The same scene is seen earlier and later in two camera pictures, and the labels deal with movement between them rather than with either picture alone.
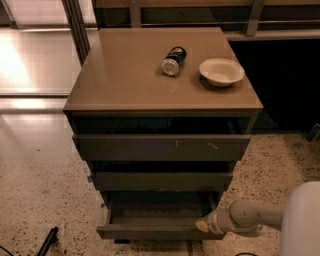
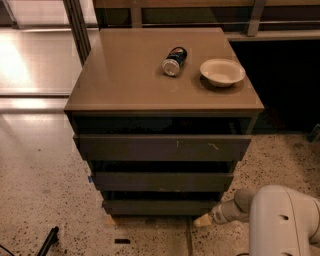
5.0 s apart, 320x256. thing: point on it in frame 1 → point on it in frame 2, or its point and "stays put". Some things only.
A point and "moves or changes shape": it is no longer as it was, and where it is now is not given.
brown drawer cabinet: x=162 y=116 stays put
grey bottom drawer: x=157 y=214 moves or changes shape
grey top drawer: x=161 y=147 stays put
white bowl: x=221 y=72 stays put
